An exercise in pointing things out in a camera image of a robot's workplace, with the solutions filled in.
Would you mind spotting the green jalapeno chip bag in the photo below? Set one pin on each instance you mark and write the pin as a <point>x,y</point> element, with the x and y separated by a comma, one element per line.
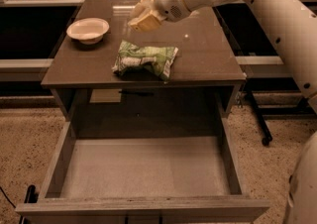
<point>156,60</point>

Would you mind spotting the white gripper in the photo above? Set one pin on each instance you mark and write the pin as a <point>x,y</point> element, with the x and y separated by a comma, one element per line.
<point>172,10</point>

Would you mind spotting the black chair leg with caster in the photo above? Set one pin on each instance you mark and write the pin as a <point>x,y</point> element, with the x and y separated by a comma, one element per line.
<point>267,138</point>

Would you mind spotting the open grey top drawer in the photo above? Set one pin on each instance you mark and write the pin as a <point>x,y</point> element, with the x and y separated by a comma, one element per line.
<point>144,181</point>

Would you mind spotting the black caster bottom left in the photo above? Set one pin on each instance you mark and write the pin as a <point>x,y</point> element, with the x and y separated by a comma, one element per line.
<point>31,197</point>

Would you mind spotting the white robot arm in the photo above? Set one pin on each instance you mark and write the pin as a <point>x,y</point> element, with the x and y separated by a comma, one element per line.
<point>292,30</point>

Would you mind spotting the grey cabinet with counter top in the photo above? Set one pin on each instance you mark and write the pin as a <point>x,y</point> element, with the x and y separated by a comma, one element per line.
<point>204,57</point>

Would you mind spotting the white paper bowl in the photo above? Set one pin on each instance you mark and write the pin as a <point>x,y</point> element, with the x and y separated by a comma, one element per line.
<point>88,31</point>

